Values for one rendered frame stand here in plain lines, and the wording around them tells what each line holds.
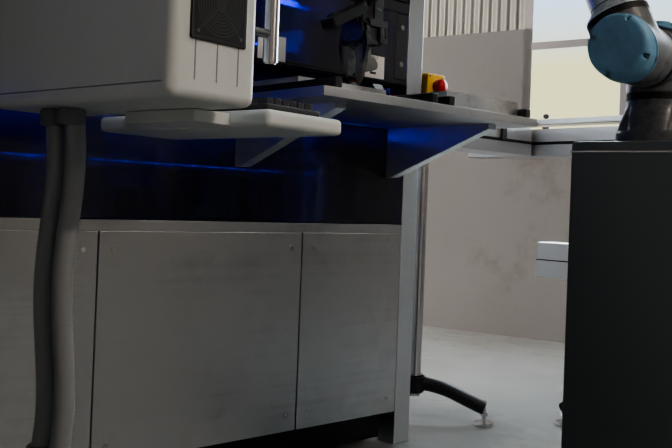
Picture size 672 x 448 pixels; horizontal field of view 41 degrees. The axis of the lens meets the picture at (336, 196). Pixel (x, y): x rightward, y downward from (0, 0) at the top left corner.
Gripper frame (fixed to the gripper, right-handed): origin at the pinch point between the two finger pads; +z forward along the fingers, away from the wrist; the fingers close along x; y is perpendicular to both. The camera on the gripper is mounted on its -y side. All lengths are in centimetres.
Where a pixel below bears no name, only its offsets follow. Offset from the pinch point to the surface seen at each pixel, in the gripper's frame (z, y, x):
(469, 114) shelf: 7.3, 17.5, -20.3
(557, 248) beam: 41, 117, 21
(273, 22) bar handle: -1, -48, -32
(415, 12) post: -25, 41, 20
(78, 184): 27, -69, -6
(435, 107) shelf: 6.9, 6.0, -20.3
